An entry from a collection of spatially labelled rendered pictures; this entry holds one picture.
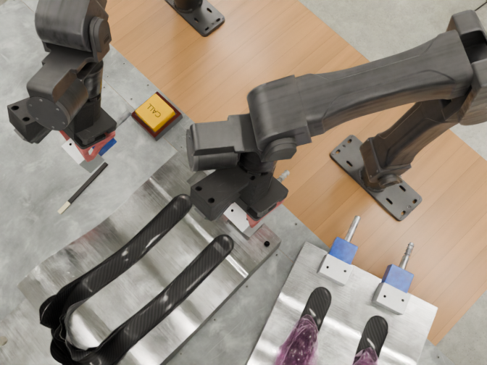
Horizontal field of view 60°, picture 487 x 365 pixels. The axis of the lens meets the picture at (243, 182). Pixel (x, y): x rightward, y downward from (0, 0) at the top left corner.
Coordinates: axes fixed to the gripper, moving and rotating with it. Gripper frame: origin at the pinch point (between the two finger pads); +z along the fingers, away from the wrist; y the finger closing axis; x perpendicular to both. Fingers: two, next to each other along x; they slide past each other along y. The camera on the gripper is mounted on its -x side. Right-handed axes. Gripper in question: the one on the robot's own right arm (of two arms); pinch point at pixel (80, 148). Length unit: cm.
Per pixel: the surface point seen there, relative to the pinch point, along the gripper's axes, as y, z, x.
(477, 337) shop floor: 106, 61, 89
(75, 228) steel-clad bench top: 3.9, 19.3, -4.0
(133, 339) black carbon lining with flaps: 30.3, 9.9, -12.2
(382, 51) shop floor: 6, 29, 151
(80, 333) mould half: 23.7, 10.9, -17.4
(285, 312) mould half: 45.5, 5.4, 8.5
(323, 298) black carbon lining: 49, 3, 15
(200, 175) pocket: 16.3, 2.2, 15.1
